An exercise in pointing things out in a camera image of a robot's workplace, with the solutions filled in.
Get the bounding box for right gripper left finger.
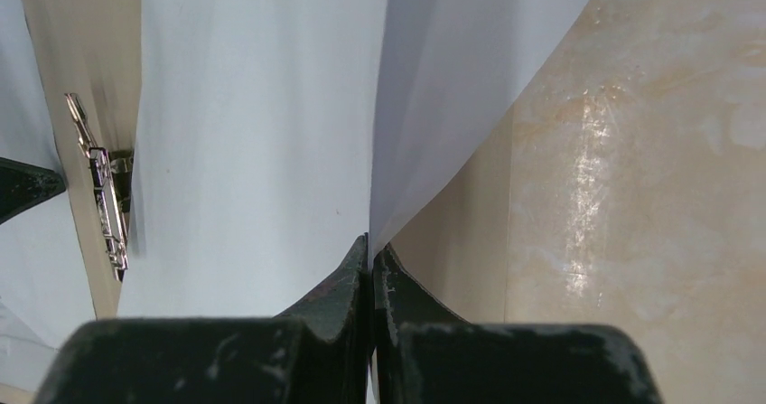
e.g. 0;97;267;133
35;236;369;403

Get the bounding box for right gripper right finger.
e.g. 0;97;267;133
372;248;661;403

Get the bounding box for metal folder clip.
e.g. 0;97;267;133
65;93;134;282

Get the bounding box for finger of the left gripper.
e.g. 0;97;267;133
0;157;66;223

